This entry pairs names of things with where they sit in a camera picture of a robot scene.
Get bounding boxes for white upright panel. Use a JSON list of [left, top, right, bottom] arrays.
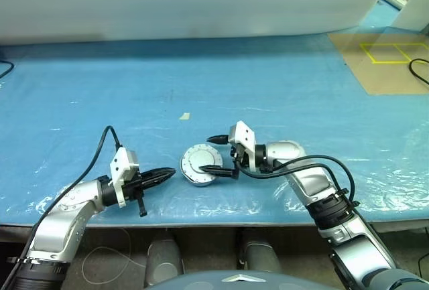
[[391, 0, 429, 33]]

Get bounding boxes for white foam backdrop sheet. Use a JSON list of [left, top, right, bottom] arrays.
[[0, 0, 402, 45]]

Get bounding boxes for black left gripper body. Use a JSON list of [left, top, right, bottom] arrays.
[[122, 171, 148, 218]]

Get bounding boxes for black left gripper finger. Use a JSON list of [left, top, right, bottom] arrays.
[[142, 175, 175, 191], [142, 167, 177, 179]]

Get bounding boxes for thin white wire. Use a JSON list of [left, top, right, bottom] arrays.
[[82, 228, 148, 286]]

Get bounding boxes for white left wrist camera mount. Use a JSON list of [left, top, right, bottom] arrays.
[[109, 147, 140, 209]]

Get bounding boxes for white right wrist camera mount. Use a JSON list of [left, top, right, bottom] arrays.
[[227, 121, 257, 170]]

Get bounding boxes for grey robot torso silver emblem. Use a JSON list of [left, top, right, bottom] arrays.
[[143, 268, 339, 290]]

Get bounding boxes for silver motor housing copper windings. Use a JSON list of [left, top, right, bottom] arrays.
[[180, 151, 224, 188]]

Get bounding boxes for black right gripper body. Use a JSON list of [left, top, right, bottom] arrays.
[[229, 143, 251, 180]]

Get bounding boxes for grey rounded shape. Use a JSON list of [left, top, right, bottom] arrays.
[[145, 232, 184, 286], [239, 231, 282, 273]]

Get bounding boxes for black looped cable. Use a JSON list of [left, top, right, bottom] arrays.
[[408, 58, 429, 86]]

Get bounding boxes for white flat object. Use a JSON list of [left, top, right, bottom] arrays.
[[380, 0, 412, 9]]

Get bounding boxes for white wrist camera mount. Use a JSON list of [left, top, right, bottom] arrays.
[[227, 121, 257, 170], [109, 147, 140, 209]]

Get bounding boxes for brown cardboard sheet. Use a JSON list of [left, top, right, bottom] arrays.
[[328, 32, 429, 96]]

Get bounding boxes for blue plastic table cover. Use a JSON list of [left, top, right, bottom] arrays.
[[0, 0, 429, 226]]

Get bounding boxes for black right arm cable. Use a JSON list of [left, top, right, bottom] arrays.
[[239, 155, 356, 204]]

